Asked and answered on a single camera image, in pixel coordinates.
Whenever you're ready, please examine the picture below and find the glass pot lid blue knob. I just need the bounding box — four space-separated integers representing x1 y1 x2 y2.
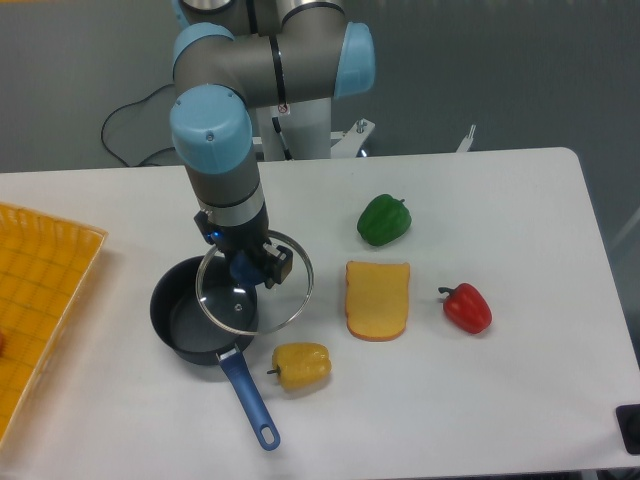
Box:
195 230 314 336

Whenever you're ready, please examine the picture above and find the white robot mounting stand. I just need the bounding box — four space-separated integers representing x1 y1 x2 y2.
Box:
249 99 476 162

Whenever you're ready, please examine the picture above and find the dark saucepan blue handle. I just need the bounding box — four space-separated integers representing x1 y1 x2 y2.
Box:
150 256 280 451

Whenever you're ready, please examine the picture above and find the green bell pepper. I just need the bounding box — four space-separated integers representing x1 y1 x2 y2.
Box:
356 194 412 247

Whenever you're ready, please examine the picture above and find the black cable on floor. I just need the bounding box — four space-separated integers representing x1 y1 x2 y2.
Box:
101 82 179 168

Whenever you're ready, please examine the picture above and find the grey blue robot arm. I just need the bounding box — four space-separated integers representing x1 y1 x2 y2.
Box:
169 1 376 286

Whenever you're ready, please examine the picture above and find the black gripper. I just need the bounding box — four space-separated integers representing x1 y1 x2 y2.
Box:
194 209 292 289

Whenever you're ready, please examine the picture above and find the red bell pepper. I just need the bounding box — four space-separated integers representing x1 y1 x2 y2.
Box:
438 283 493 335

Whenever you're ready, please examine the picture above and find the yellow bell pepper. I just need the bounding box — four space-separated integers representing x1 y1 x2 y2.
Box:
268 342 332 391

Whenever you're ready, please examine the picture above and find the toy bread slice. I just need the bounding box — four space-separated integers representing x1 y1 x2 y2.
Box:
345 261 411 342

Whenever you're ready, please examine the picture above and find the black object at table corner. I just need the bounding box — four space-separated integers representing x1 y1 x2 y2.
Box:
615 404 640 455

